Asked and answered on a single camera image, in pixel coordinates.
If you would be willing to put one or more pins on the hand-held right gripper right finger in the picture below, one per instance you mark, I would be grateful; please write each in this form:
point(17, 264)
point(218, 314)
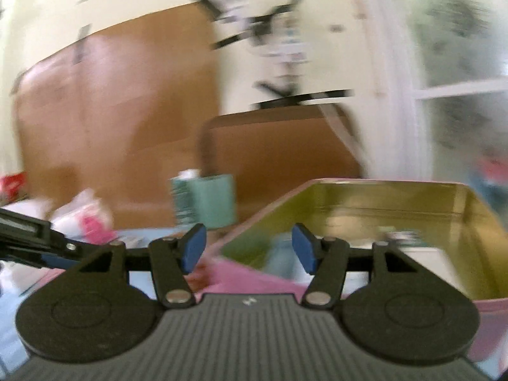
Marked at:
point(303, 250)

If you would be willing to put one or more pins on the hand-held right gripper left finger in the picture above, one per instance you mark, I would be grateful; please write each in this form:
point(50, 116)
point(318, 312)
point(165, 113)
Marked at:
point(194, 246)

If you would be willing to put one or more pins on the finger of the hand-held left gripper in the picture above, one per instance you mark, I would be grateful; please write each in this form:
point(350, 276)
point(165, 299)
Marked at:
point(55, 262)
point(59, 240)

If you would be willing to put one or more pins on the pink tin box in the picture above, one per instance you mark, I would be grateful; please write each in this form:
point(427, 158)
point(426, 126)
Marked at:
point(397, 206)

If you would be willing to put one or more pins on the small white wipes pack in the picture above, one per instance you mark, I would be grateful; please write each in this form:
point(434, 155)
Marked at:
point(420, 264)

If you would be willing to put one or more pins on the clear plastic bag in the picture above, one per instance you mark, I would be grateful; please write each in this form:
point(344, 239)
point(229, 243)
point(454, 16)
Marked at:
point(75, 206)

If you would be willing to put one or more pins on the teal box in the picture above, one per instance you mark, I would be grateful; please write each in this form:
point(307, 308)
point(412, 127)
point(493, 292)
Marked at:
point(214, 200)

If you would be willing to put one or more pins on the red printed item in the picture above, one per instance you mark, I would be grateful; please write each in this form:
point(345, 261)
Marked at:
point(12, 184)

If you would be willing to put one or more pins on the blue printed blanket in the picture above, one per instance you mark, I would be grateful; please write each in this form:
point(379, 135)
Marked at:
point(7, 337)

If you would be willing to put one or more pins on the large cardboard sheet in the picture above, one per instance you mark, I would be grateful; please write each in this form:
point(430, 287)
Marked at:
point(119, 107)

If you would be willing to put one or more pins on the white power strip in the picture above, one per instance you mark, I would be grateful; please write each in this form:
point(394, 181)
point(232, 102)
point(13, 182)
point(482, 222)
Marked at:
point(285, 47)

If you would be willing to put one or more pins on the window with patterned film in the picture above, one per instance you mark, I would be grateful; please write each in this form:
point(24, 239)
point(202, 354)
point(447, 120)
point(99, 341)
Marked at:
point(448, 67)

